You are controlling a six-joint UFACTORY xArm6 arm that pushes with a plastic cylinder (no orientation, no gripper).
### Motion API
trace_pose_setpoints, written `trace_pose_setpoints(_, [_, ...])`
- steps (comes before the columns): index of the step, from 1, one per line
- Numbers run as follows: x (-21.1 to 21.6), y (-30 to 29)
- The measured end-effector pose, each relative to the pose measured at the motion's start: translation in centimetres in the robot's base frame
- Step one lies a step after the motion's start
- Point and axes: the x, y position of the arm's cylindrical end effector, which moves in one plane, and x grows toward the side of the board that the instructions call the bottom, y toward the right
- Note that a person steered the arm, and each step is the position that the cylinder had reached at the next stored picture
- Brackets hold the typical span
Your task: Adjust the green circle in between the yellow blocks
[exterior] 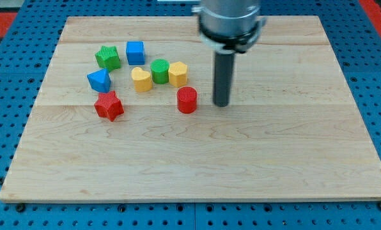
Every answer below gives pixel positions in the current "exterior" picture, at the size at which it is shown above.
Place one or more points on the green cylinder block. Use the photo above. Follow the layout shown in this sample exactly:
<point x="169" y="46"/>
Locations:
<point x="159" y="70"/>

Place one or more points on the green star block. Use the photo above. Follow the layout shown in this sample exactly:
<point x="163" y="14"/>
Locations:
<point x="108" y="58"/>

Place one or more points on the blue triangle block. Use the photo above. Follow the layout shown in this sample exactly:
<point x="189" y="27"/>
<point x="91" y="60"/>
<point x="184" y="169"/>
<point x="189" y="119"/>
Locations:
<point x="100" y="80"/>

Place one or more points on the red cylinder block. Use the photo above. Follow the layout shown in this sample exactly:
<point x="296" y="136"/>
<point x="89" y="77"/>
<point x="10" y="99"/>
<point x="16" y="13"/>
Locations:
<point x="187" y="99"/>

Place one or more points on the wooden board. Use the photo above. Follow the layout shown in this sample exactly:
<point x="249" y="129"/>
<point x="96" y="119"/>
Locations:
<point x="292" y="131"/>

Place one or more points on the yellow hexagon block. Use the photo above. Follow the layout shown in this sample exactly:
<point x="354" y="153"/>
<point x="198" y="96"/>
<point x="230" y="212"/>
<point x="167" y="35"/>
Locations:
<point x="178" y="72"/>

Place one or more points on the red star block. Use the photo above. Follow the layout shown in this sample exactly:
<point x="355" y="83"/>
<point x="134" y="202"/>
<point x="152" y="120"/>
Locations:
<point x="109" y="106"/>

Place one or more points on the blue cube block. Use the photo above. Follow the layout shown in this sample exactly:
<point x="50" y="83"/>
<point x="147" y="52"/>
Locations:
<point x="135" y="53"/>

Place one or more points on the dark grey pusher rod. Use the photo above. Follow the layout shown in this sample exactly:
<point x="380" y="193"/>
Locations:
<point x="223" y="76"/>

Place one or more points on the yellow heart block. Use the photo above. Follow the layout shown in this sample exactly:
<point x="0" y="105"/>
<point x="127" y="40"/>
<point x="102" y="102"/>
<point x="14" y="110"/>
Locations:
<point x="142" y="80"/>

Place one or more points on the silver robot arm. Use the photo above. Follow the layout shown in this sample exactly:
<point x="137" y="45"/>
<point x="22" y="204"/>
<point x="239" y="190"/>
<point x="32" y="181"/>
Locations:
<point x="229" y="26"/>

